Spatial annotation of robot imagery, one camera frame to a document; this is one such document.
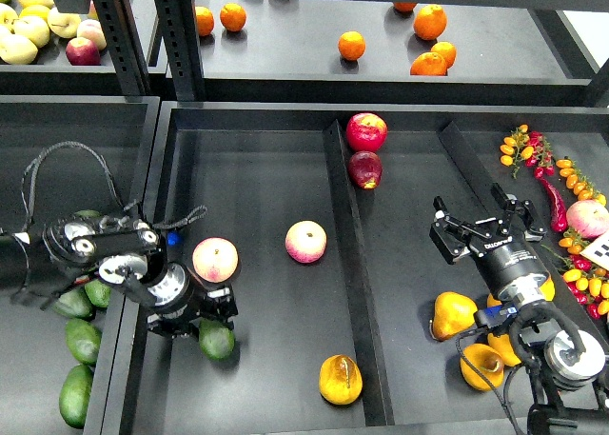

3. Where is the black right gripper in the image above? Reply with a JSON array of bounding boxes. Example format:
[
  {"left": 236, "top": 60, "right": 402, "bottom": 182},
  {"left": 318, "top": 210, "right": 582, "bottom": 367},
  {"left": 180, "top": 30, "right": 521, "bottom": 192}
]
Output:
[{"left": 429, "top": 183, "right": 549, "bottom": 302}]

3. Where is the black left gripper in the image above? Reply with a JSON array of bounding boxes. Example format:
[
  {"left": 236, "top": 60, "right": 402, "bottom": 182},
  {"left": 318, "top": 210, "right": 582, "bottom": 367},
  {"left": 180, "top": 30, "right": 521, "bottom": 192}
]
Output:
[{"left": 147, "top": 273, "right": 238, "bottom": 340}]

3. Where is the dark green avocado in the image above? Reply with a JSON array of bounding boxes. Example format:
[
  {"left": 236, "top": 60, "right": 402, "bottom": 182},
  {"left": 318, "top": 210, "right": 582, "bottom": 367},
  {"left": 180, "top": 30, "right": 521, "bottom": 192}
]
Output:
[{"left": 198, "top": 319, "right": 235, "bottom": 361}]

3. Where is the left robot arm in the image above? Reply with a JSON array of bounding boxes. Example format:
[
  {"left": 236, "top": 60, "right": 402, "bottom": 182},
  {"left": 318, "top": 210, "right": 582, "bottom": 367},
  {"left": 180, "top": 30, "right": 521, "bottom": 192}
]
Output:
[{"left": 1, "top": 141, "right": 238, "bottom": 337}]

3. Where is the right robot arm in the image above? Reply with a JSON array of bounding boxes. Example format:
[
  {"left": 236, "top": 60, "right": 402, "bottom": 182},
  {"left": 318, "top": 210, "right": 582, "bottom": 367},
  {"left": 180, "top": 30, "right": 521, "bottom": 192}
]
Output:
[{"left": 430, "top": 184, "right": 608, "bottom": 434}]

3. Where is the yellow pear with stem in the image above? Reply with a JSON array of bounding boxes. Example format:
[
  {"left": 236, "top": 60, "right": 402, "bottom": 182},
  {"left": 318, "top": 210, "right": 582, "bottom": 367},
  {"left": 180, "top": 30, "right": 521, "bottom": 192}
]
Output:
[{"left": 486, "top": 333, "right": 521, "bottom": 367}]

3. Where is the green avocado lower left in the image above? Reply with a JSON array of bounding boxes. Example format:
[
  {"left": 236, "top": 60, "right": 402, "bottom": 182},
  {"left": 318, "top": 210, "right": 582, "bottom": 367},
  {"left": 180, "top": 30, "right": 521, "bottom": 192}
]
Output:
[{"left": 51, "top": 287, "right": 95, "bottom": 321}]

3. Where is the green avocado bottom left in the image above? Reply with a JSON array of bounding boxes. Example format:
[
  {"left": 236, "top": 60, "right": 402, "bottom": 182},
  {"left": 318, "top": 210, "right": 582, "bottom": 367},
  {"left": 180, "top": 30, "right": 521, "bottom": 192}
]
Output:
[{"left": 59, "top": 364, "right": 93, "bottom": 429}]

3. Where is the green avocado top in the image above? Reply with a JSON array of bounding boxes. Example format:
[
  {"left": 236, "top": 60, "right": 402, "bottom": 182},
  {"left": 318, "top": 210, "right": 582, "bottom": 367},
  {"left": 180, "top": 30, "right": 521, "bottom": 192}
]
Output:
[{"left": 74, "top": 209, "right": 102, "bottom": 219}]

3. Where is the pale yellow pear front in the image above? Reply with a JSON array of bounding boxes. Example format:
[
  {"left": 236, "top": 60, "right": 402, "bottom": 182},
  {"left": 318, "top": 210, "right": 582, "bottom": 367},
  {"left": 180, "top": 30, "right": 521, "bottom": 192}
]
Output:
[{"left": 1, "top": 34, "right": 38, "bottom": 65}]

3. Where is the pink apple left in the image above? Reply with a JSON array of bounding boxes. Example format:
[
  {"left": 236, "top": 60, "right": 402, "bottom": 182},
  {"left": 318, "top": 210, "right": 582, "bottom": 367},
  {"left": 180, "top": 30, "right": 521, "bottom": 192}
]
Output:
[{"left": 192, "top": 237, "right": 239, "bottom": 284}]

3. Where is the pink apple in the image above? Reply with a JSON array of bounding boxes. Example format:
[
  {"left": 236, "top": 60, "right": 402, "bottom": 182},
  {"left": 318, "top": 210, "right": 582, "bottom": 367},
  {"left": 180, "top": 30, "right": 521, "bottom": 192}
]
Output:
[
  {"left": 192, "top": 237, "right": 239, "bottom": 284},
  {"left": 285, "top": 220, "right": 327, "bottom": 264}
]

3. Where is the red chili pepper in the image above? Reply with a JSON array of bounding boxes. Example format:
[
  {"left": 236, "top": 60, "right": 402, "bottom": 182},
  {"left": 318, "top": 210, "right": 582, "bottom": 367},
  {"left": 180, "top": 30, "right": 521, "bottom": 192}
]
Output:
[{"left": 539, "top": 177, "right": 568, "bottom": 232}]

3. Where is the cherry tomato bunch upper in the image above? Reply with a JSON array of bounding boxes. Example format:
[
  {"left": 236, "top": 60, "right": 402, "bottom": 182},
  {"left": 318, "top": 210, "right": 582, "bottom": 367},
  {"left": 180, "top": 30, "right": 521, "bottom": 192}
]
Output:
[{"left": 500, "top": 124, "right": 555, "bottom": 179}]

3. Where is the cherry tomato bunch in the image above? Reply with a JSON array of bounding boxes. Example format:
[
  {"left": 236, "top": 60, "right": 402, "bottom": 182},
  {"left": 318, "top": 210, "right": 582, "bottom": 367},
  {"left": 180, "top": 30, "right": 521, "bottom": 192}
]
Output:
[
  {"left": 543, "top": 227, "right": 608, "bottom": 321},
  {"left": 500, "top": 124, "right": 555, "bottom": 179}
]

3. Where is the pink apple right bin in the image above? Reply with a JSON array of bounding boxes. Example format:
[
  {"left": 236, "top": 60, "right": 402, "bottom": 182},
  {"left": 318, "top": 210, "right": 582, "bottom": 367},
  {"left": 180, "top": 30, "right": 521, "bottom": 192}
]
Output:
[{"left": 566, "top": 199, "right": 608, "bottom": 239}]

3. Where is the cherry tomato bunch lower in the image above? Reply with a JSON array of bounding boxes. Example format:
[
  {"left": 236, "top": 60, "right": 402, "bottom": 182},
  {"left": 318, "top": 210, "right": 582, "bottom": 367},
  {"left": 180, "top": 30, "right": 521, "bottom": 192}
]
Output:
[{"left": 543, "top": 227, "right": 608, "bottom": 321}]

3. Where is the white checker marker card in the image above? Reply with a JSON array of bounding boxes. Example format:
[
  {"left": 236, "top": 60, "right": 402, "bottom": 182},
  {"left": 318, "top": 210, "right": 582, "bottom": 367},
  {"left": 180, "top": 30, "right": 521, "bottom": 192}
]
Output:
[{"left": 580, "top": 231, "right": 609, "bottom": 270}]

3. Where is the pink apple centre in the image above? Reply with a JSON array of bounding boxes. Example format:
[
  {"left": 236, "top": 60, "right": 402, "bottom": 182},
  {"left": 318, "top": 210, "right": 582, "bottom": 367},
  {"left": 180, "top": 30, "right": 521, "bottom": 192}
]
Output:
[{"left": 285, "top": 220, "right": 327, "bottom": 264}]

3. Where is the dark red apple lower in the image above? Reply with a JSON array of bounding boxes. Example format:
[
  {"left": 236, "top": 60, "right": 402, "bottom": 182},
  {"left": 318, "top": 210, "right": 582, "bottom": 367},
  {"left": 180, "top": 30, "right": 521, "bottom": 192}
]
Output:
[{"left": 347, "top": 150, "right": 383, "bottom": 189}]

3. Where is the red apple upper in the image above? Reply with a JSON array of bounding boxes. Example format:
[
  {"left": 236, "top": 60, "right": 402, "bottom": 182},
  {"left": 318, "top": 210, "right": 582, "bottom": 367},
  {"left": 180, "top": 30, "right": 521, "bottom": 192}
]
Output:
[{"left": 345, "top": 112, "right": 388, "bottom": 152}]

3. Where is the black centre bin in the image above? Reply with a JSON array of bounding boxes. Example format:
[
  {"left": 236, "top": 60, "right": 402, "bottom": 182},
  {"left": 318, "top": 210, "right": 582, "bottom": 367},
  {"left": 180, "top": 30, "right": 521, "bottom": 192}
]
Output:
[{"left": 116, "top": 100, "right": 609, "bottom": 435}]

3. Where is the black bin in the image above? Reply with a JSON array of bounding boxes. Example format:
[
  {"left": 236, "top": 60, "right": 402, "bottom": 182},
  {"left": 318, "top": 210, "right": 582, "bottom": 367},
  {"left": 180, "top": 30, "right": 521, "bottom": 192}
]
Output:
[
  {"left": 1, "top": 96, "right": 160, "bottom": 434},
  {"left": 116, "top": 100, "right": 609, "bottom": 435}
]

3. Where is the front right orange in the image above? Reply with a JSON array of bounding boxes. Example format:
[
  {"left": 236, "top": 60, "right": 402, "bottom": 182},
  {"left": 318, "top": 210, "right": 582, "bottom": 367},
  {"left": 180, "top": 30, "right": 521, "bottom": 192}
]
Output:
[{"left": 410, "top": 51, "right": 448, "bottom": 76}]

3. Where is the small right orange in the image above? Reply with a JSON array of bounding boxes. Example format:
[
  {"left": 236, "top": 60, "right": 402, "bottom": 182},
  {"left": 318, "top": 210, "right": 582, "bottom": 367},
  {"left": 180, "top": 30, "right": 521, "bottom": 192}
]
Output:
[{"left": 430, "top": 41, "right": 457, "bottom": 69}]

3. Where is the black left bin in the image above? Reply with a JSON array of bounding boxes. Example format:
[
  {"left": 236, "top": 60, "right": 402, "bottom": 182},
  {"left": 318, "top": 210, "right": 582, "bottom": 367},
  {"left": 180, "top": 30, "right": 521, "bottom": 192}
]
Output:
[{"left": 1, "top": 96, "right": 160, "bottom": 434}]

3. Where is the large orange on shelf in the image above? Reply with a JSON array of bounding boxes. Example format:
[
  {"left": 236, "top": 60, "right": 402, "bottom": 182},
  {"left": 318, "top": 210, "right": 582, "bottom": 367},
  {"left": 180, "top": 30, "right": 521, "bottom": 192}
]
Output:
[{"left": 413, "top": 4, "right": 448, "bottom": 41}]

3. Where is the orange on shelf centre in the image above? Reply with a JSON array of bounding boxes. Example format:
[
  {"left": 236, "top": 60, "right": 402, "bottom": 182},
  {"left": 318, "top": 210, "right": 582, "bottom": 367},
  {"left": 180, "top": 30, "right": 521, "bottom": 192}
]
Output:
[{"left": 338, "top": 30, "right": 366, "bottom": 62}]

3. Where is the orange at shelf back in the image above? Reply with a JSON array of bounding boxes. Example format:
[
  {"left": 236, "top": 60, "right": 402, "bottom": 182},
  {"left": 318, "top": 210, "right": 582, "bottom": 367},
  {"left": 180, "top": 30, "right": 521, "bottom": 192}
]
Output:
[{"left": 393, "top": 2, "right": 417, "bottom": 13}]

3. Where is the red apple on shelf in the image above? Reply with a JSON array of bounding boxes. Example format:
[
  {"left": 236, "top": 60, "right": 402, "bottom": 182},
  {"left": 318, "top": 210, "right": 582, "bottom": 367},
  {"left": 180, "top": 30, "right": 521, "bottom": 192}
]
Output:
[{"left": 66, "top": 37, "right": 101, "bottom": 66}]

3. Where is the orange on shelf left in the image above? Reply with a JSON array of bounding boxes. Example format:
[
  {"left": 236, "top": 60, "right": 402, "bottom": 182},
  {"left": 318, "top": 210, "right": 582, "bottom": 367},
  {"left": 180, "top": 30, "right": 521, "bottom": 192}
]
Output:
[{"left": 220, "top": 3, "right": 246, "bottom": 32}]

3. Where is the pale yellow apple shelf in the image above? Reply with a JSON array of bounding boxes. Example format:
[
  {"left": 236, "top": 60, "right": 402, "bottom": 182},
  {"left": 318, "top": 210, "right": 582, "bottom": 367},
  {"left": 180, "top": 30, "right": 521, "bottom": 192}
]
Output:
[{"left": 47, "top": 7, "right": 82, "bottom": 39}]

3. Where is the orange cherry tomato string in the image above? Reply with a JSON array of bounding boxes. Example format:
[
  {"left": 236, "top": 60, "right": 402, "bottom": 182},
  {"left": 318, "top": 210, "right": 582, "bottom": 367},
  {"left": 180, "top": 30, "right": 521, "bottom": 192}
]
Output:
[{"left": 554, "top": 156, "right": 607, "bottom": 208}]

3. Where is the orange at shelf post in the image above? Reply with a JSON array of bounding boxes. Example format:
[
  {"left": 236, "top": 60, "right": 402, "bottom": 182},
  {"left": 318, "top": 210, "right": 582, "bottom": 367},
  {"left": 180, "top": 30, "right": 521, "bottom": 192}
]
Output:
[{"left": 195, "top": 6, "right": 215, "bottom": 37}]

